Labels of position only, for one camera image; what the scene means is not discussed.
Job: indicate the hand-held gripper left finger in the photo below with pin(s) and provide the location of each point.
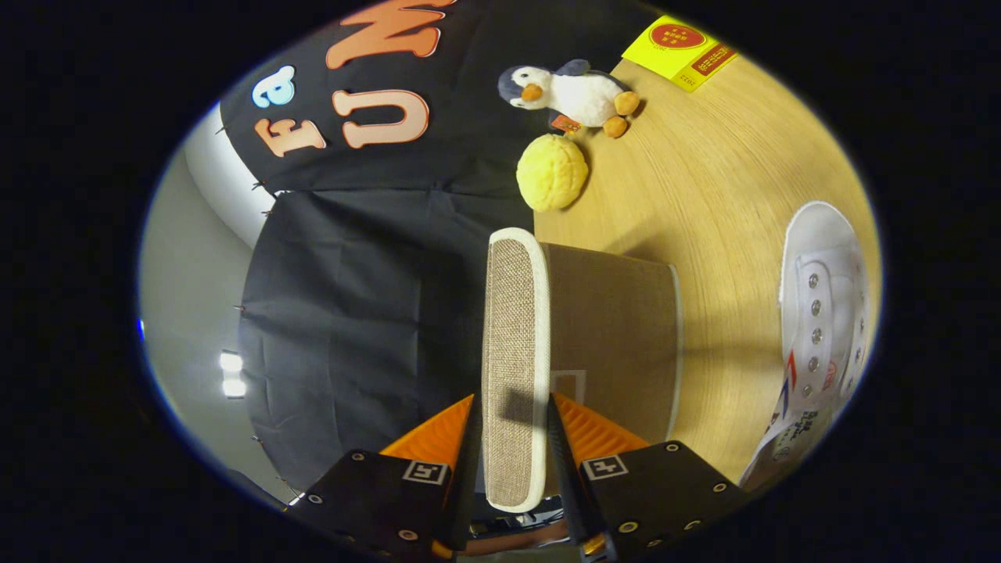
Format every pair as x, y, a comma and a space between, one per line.
467, 500

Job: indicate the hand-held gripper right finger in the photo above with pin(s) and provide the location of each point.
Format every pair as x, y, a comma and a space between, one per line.
575, 500

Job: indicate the beige fabric storage box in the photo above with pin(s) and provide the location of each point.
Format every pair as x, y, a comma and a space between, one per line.
610, 328

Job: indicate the white canvas shoe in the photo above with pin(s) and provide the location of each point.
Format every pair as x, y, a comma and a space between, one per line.
821, 313

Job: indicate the black backdrop cloth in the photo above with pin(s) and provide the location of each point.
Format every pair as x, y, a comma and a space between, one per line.
352, 297

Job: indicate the ceiling tube light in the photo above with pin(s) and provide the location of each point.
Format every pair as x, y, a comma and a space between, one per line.
231, 362

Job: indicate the yellow round plush bun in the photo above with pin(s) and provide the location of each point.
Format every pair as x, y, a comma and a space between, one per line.
551, 172

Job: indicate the penguin plush toy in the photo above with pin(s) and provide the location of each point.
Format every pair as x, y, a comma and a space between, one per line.
579, 94

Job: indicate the yellow book with red circle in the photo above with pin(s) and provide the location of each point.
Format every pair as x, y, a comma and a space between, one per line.
665, 47

